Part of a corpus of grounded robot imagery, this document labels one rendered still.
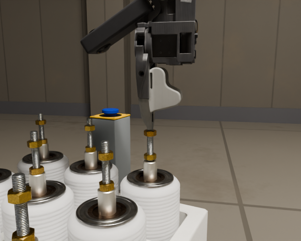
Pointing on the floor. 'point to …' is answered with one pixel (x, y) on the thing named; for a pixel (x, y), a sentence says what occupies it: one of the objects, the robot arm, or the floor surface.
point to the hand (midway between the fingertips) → (145, 119)
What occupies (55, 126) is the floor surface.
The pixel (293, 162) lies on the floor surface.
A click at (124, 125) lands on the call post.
